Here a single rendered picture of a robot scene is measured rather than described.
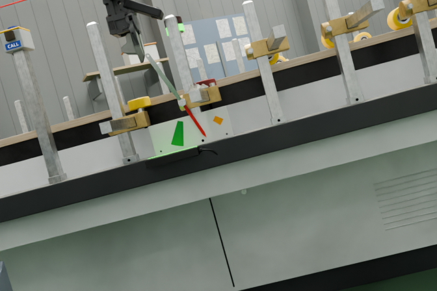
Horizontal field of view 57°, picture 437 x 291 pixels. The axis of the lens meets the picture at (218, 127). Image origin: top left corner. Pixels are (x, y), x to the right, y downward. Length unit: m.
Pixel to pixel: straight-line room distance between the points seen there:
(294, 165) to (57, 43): 4.92
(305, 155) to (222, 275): 0.60
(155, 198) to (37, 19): 4.84
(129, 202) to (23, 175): 0.52
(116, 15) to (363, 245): 1.19
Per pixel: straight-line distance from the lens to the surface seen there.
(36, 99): 1.45
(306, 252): 1.63
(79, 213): 1.46
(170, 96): 1.52
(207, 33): 6.51
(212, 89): 1.28
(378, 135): 1.38
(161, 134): 1.31
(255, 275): 1.64
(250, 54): 1.29
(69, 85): 5.82
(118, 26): 1.27
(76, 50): 5.93
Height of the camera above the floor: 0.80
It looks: 3 degrees down
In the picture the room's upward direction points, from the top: 15 degrees counter-clockwise
